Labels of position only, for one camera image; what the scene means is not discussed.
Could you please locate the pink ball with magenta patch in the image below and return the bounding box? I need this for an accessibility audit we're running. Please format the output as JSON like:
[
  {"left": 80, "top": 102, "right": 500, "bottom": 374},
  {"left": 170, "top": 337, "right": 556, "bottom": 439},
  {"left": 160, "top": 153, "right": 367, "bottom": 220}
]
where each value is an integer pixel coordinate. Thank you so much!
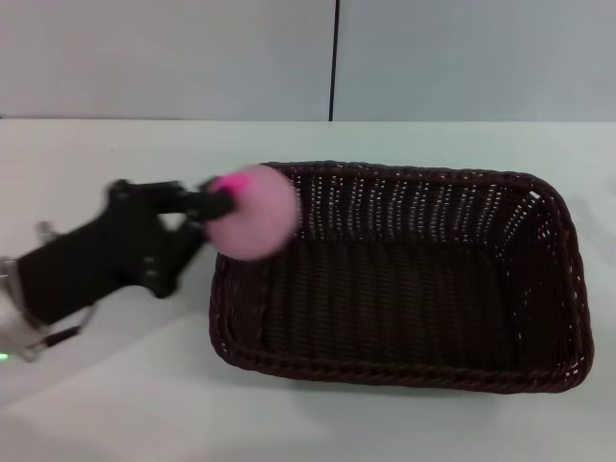
[{"left": 203, "top": 163, "right": 300, "bottom": 264}]

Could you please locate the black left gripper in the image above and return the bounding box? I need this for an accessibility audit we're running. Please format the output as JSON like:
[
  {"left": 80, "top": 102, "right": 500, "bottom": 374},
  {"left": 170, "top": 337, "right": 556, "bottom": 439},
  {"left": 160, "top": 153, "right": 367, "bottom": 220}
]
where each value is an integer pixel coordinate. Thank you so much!
[{"left": 14, "top": 175, "right": 241, "bottom": 328}]

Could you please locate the dark brown woven basket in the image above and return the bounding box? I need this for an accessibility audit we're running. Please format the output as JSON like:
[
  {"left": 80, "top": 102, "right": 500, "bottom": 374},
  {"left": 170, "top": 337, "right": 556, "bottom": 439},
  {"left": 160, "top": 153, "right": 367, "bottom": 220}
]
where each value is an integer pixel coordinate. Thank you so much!
[{"left": 207, "top": 160, "right": 595, "bottom": 396}]

